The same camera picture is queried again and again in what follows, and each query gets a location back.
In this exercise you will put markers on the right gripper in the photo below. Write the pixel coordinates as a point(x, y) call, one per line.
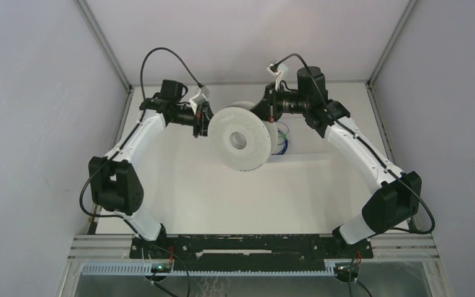
point(267, 108)

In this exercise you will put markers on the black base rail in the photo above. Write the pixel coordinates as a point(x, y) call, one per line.
point(256, 251)

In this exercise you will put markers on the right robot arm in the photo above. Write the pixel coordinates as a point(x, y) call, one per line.
point(394, 193)

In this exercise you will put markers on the white slotted cable duct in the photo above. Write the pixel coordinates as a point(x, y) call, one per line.
point(139, 269)

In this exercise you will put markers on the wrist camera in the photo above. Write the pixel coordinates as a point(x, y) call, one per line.
point(279, 71)
point(201, 96)

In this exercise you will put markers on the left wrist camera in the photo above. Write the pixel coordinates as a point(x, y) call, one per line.
point(201, 96)

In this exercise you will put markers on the white cable spool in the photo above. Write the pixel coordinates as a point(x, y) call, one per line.
point(240, 139)

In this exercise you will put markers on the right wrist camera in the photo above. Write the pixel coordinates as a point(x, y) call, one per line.
point(279, 71)

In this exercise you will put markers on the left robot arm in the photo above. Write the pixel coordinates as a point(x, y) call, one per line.
point(114, 182)

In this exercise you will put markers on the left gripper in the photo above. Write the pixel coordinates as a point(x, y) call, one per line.
point(203, 115)

